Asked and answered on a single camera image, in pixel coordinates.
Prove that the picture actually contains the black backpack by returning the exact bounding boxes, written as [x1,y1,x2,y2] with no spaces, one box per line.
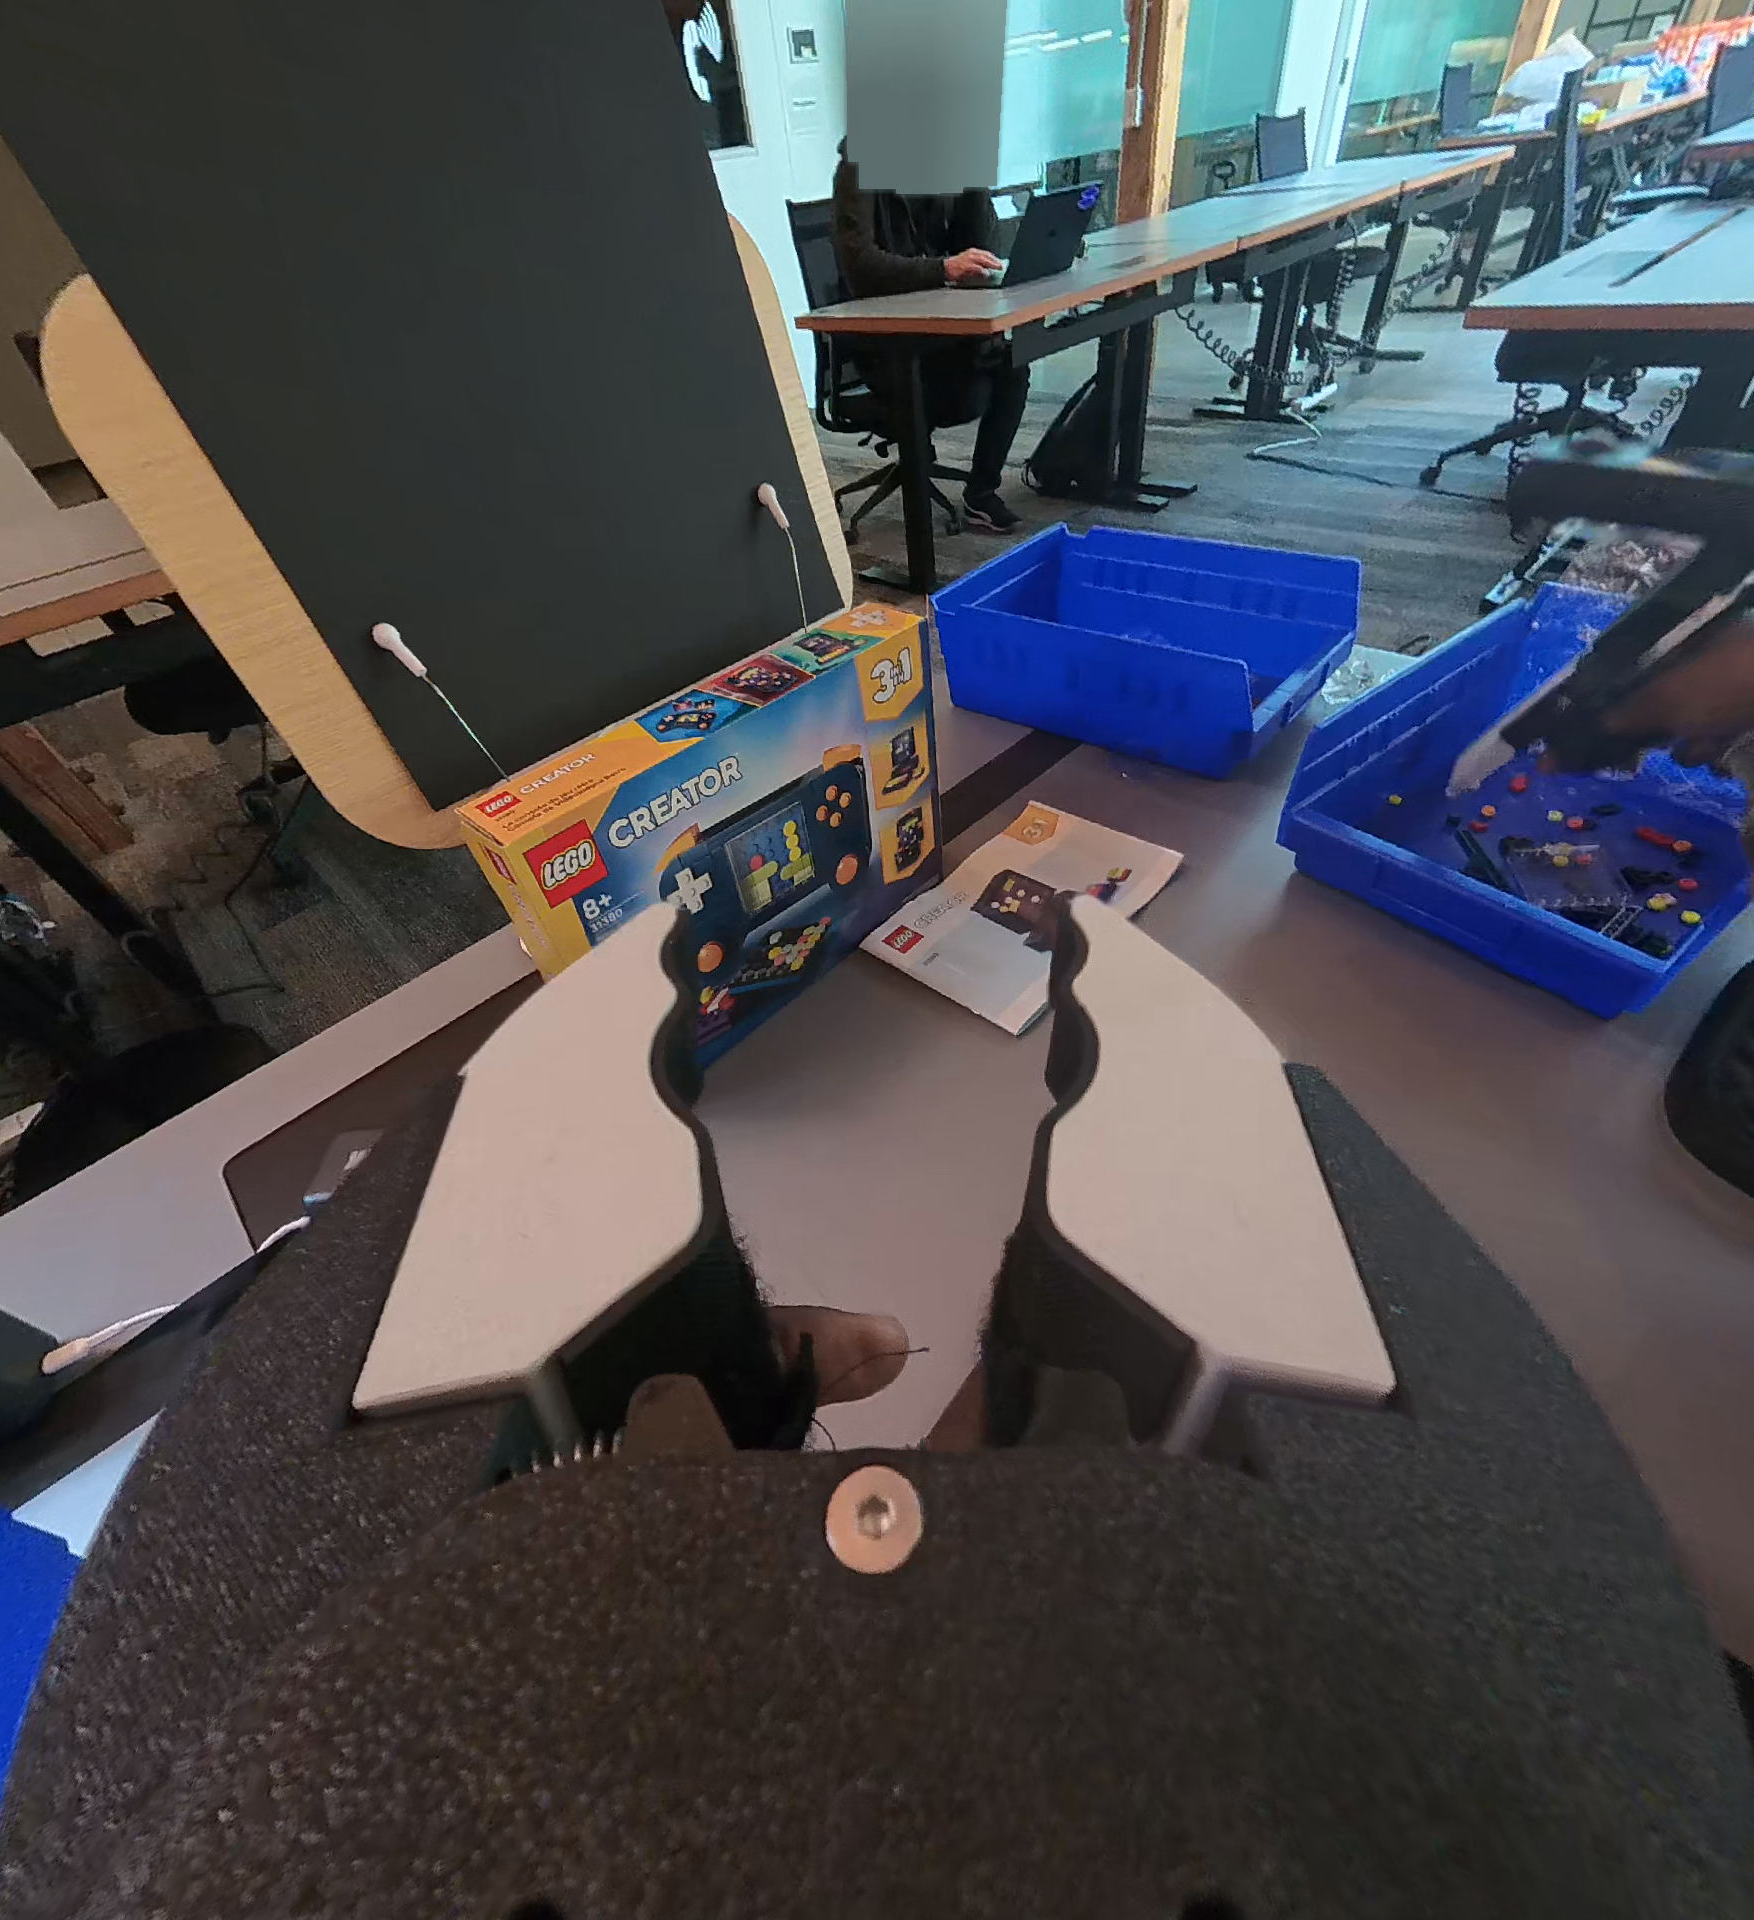
[1026,375,1123,501]

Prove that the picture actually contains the person's left hand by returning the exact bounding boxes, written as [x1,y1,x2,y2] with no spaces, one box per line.
[775,1305,912,1412]

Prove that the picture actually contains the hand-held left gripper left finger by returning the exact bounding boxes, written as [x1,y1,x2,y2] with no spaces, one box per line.
[354,899,789,1449]

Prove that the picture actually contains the colourful toy brick set box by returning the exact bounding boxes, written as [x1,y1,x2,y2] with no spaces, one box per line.
[458,599,947,1071]

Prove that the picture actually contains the dark laptop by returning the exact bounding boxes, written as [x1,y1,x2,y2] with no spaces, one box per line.
[1001,184,1107,287]

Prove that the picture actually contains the dark desk mat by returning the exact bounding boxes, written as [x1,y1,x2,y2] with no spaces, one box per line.
[224,1073,466,1299]

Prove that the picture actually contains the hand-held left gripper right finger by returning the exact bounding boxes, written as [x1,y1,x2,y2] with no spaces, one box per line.
[974,895,1395,1454]

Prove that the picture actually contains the black wrist rest cushion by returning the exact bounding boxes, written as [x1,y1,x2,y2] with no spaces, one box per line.
[1662,960,1754,1229]

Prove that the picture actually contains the black backdrop board wooden edge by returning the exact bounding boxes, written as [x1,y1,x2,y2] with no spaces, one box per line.
[0,0,853,851]

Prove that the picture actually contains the black office chair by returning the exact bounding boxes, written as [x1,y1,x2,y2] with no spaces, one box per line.
[785,197,970,544]
[1422,324,1696,488]

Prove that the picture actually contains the long wooden office desk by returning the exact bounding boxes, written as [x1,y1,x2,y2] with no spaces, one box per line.
[794,146,1516,596]

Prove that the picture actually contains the grey office desk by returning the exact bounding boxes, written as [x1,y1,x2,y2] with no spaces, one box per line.
[1463,197,1754,461]

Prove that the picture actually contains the white cable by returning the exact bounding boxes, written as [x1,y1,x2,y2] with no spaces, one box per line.
[41,1215,313,1374]

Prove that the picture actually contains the white clip with thin wire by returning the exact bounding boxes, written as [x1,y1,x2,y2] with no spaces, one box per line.
[372,621,510,782]
[755,482,815,631]

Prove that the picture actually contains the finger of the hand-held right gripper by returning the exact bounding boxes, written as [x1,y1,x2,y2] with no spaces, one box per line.
[1449,718,1538,797]

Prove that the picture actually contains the crumpled clear plastic bag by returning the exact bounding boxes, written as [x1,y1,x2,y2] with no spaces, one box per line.
[1484,517,1712,610]

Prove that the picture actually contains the wooden pillar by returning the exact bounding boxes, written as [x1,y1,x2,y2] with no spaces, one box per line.
[1113,0,1194,228]

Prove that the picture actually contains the person's right hand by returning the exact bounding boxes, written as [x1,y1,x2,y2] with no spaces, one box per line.
[1627,607,1754,767]

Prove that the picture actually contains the small toy bricks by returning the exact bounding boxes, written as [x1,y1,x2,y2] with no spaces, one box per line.
[1379,781,1712,963]

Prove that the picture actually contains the white instruction booklet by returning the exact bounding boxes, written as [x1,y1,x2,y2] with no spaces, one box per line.
[860,800,1185,1041]

